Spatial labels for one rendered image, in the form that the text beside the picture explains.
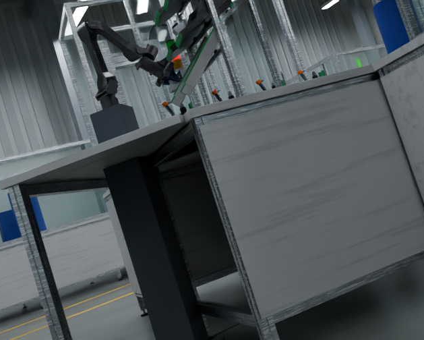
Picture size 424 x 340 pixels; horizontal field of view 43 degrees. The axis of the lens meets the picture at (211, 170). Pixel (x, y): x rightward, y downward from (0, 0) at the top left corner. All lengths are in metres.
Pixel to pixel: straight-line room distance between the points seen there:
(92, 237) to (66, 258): 0.44
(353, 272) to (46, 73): 9.83
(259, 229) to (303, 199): 0.19
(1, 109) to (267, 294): 9.44
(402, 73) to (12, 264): 6.00
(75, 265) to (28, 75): 4.87
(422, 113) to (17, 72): 9.75
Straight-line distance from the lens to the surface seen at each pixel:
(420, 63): 1.91
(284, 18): 3.64
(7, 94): 10.94
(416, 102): 1.95
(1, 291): 7.23
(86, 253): 7.46
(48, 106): 10.99
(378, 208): 1.95
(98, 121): 2.25
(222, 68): 3.85
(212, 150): 1.70
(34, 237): 1.98
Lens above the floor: 0.54
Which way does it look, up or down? 4 degrees up
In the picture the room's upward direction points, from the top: 18 degrees counter-clockwise
